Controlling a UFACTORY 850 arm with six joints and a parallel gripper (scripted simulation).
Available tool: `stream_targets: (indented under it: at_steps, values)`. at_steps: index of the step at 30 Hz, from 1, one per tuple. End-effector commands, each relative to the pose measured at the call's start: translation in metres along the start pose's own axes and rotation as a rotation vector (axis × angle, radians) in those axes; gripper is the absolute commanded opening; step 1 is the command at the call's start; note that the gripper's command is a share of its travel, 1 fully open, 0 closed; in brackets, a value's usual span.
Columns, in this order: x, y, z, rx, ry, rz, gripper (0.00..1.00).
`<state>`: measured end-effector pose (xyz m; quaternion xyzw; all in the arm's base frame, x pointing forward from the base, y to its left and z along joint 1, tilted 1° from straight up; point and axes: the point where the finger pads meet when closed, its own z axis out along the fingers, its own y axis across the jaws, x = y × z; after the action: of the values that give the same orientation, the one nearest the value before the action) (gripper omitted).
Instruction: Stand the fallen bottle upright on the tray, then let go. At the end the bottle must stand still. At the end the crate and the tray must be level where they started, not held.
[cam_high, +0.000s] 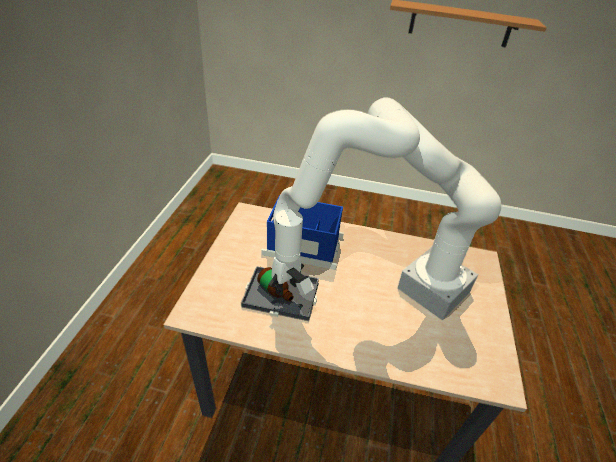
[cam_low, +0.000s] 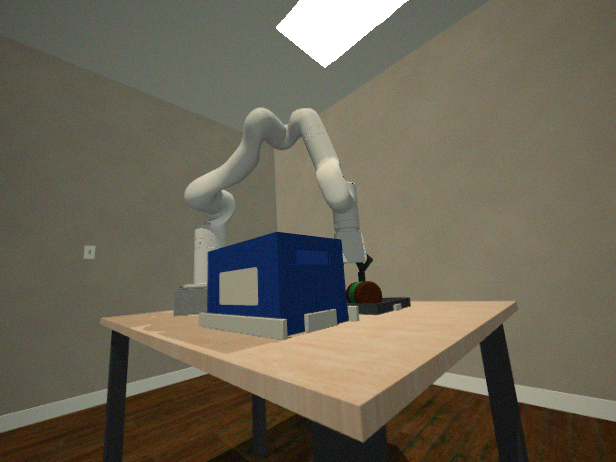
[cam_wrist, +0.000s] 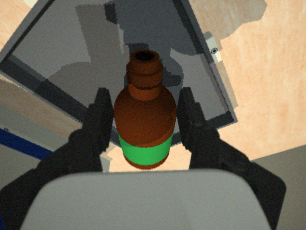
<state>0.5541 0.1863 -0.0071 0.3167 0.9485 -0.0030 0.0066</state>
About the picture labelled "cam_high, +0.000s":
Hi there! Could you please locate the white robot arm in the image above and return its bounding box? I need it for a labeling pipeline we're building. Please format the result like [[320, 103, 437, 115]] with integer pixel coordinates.
[[273, 98, 501, 291]]

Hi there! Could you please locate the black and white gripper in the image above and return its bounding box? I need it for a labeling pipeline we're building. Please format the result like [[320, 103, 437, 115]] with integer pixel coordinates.
[[269, 256, 304, 296]]

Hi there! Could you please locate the brown glass bottle with green label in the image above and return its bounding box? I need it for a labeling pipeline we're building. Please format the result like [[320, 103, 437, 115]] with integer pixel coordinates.
[[257, 267, 294, 302]]

